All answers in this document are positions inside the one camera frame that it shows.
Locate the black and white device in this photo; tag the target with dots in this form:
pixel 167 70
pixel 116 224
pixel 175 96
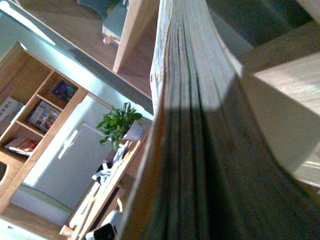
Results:
pixel 105 232

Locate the white wall radiator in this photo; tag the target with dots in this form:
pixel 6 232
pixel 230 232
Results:
pixel 65 174

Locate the wooden side table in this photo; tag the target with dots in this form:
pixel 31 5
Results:
pixel 95 207

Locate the green potted plant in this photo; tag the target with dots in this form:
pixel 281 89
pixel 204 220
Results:
pixel 116 123

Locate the background wooden bookcase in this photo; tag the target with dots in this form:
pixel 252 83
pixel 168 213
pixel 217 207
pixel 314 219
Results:
pixel 28 79

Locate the dark blue book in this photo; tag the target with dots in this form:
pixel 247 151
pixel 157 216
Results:
pixel 64 91

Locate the colourful book in bookcase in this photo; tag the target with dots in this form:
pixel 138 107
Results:
pixel 43 116

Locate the white plant pot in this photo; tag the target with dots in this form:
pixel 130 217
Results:
pixel 134 133

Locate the red book lying flat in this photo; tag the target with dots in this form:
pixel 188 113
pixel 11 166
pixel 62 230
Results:
pixel 22 146

